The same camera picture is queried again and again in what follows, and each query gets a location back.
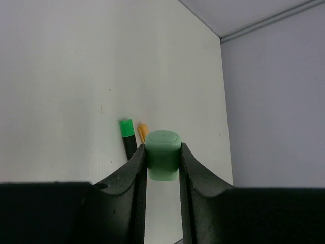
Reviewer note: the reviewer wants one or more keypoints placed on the black green-tipped marker pen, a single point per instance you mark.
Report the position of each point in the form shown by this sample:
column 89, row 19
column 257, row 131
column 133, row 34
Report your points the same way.
column 130, row 146

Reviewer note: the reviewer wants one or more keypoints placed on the pale green pen cap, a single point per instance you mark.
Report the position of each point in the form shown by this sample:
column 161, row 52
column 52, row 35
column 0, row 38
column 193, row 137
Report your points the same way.
column 163, row 155

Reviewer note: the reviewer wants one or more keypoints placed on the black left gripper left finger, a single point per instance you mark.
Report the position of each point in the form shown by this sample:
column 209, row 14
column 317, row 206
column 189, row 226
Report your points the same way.
column 110, row 211

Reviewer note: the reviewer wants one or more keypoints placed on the orange pen cap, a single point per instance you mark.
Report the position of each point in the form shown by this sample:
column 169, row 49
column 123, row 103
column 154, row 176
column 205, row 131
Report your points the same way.
column 143, row 131

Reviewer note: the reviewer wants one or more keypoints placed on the right aluminium frame post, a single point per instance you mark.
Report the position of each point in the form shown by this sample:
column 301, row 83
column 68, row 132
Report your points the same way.
column 273, row 18

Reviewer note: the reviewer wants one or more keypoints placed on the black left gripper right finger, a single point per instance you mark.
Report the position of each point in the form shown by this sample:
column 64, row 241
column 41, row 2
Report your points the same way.
column 214, row 211

